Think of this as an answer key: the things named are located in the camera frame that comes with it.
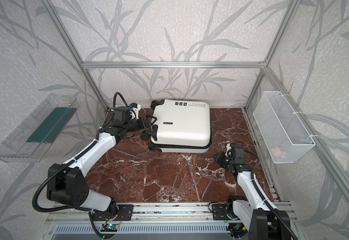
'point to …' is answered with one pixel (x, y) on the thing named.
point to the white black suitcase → (182, 126)
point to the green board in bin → (51, 127)
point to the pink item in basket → (275, 151)
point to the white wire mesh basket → (286, 137)
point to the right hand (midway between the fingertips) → (214, 151)
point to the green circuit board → (109, 227)
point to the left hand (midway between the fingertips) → (153, 115)
